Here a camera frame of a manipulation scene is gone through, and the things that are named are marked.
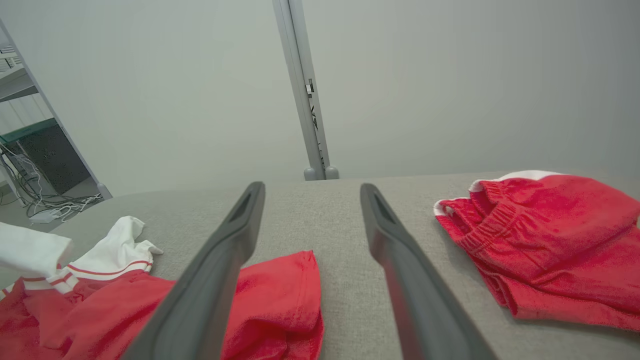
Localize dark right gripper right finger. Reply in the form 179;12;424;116
360;183;498;360

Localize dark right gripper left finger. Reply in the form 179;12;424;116
120;181;266;360

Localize red white basketball jersey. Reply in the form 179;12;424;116
0;215;325;360

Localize red shorts white stripe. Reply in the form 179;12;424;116
434;170;640;333

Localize white power strip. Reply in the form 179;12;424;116
29;209;63;224

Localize black cabinet green top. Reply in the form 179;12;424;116
0;118;93;196

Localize white metal shelf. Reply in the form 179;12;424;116
0;42;39;103

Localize tangled grey cables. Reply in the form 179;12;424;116
0;142;103;222

